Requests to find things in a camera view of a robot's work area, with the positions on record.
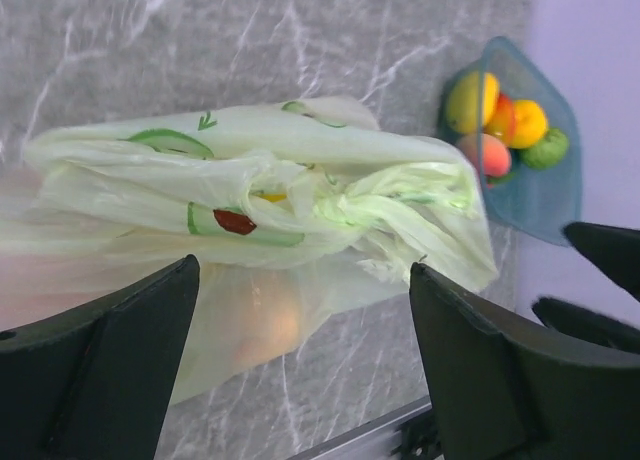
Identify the pink peach with leaf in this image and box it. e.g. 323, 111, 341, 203
455, 133, 512, 177

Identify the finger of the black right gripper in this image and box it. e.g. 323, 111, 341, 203
563, 222, 640, 300
532, 297, 640, 354

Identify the aluminium mounting rail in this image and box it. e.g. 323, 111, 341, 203
290, 396, 431, 460

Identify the yellow lemon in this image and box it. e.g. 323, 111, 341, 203
510, 99, 549, 149

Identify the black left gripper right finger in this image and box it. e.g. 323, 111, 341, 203
409, 263, 639, 459

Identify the red yellow mango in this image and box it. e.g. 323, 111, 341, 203
484, 93, 516, 147

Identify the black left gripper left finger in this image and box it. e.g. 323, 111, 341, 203
1, 255, 200, 459

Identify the green printed plastic bag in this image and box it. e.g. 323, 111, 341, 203
1, 97, 497, 402

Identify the teal transparent plastic tray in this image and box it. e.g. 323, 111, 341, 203
437, 37, 582, 246

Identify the green custard apple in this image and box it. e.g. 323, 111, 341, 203
520, 128, 570, 170

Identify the orange fruit in bag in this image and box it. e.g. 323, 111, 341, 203
219, 279, 306, 371

